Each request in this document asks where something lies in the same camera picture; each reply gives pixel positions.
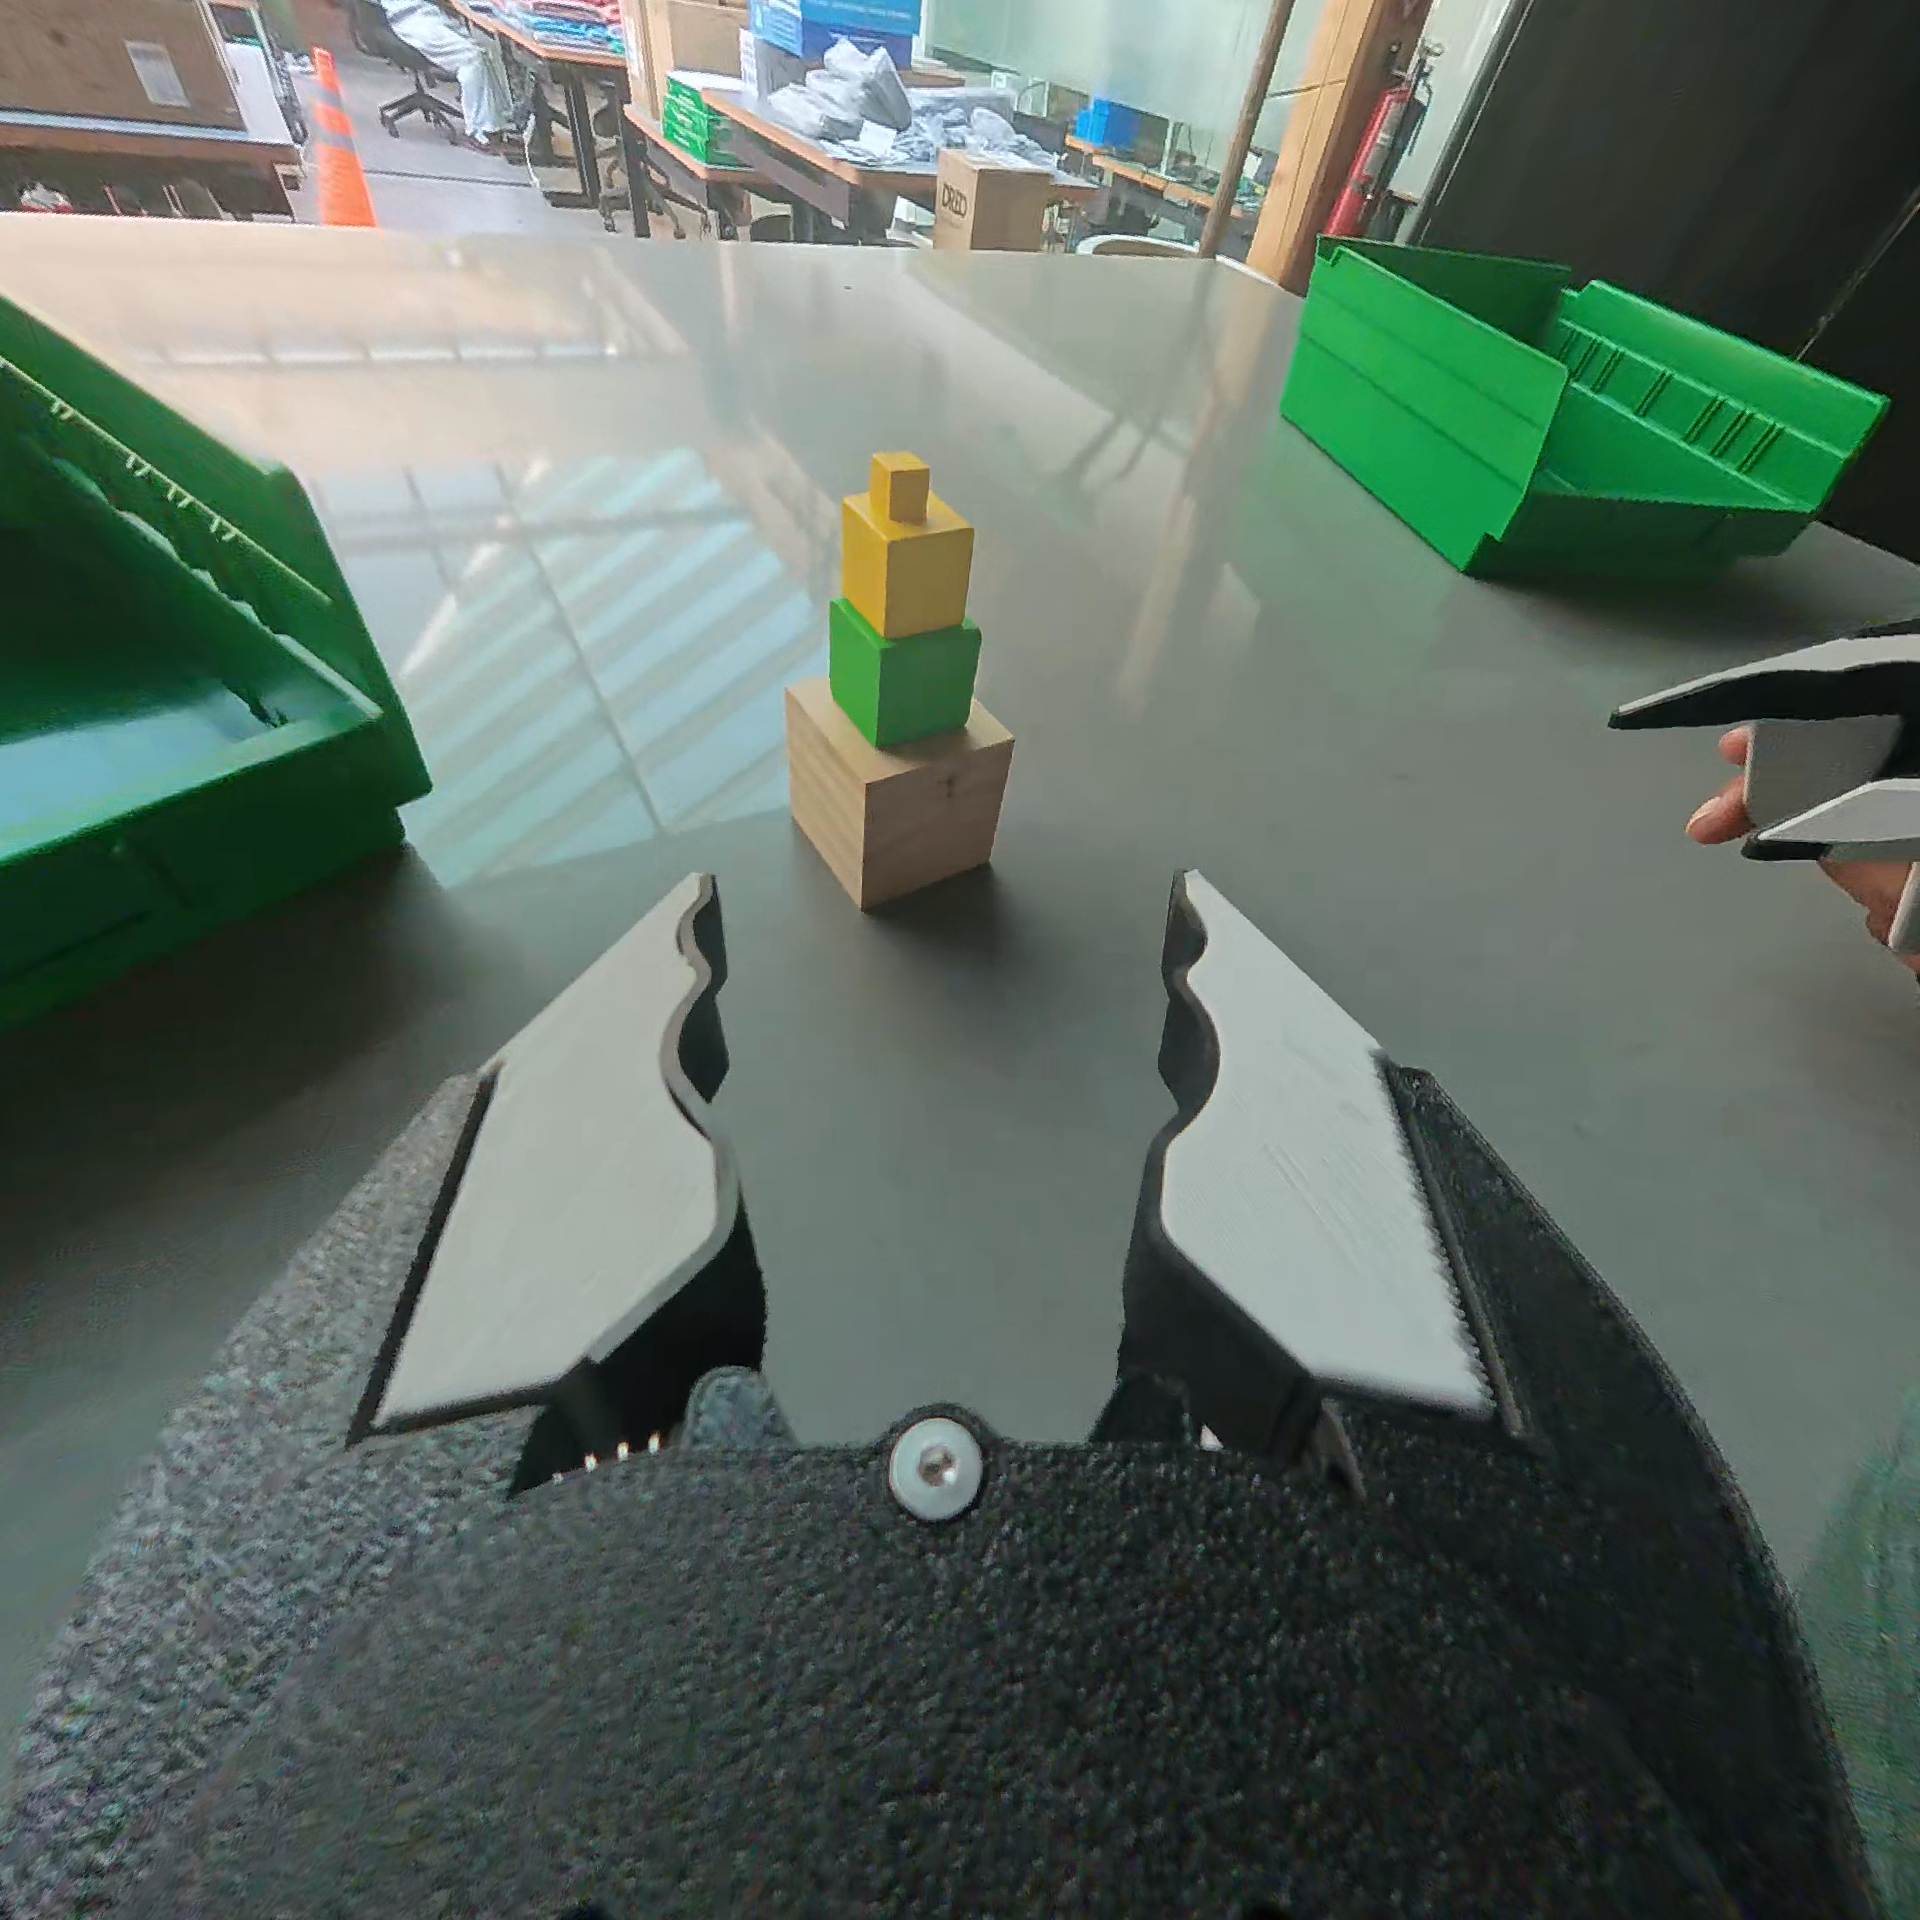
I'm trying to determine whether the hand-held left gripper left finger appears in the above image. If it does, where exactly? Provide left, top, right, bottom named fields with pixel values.
left=351, top=870, right=767, bottom=1494

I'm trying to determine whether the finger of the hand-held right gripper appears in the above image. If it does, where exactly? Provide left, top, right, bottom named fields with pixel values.
left=1738, top=778, right=1920, bottom=867
left=1606, top=631, right=1920, bottom=818

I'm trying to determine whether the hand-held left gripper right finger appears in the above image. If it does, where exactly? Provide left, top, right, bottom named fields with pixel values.
left=1113, top=867, right=1502, bottom=1502

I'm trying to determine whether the green plastic bin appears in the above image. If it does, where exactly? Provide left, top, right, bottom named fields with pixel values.
left=1280, top=235, right=1893, bottom=583
left=0, top=292, right=433, bottom=1037

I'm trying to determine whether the large plain wooden cube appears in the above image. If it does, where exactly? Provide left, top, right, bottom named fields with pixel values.
left=784, top=678, right=1016, bottom=911

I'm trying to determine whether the green wooden cube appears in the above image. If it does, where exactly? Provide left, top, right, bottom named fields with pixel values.
left=827, top=596, right=985, bottom=749

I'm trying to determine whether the red fire extinguisher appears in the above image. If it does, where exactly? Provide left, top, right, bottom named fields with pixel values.
left=1327, top=45, right=1426, bottom=242

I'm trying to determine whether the person's green clothing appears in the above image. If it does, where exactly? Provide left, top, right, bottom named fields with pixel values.
left=1791, top=1380, right=1920, bottom=1920

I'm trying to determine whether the wooden pillar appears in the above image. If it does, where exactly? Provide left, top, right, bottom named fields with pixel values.
left=1247, top=0, right=1402, bottom=294

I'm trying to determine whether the thin metal pole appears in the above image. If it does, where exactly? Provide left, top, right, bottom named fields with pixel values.
left=1200, top=0, right=1298, bottom=261

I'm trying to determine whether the printed cardboard box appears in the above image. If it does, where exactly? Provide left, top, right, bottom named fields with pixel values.
left=931, top=146, right=1055, bottom=251

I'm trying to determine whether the wooden table with clutter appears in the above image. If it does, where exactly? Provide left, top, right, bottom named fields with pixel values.
left=622, top=90, right=1103, bottom=242

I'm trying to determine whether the orange traffic cone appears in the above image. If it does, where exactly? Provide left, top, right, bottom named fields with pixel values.
left=305, top=49, right=377, bottom=231

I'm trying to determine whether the pile of grey bagged clothes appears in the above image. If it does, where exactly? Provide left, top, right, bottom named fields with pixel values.
left=765, top=36, right=1050, bottom=174

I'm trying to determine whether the black swivel chair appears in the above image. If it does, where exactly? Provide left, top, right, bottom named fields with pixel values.
left=351, top=0, right=458, bottom=143

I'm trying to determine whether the long table with folded clothes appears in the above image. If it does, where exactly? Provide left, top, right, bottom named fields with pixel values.
left=450, top=6, right=633, bottom=234

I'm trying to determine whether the wooden work table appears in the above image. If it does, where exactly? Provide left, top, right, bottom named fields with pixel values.
left=0, top=111, right=304, bottom=219

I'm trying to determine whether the stack of flat cardboard boxes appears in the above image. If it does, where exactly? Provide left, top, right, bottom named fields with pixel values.
left=622, top=0, right=752, bottom=108

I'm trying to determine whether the stack of blue boxes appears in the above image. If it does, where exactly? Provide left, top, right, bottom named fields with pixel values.
left=749, top=0, right=923, bottom=61

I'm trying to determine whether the large scribbled cardboard box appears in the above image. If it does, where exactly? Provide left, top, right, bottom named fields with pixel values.
left=0, top=0, right=243, bottom=133

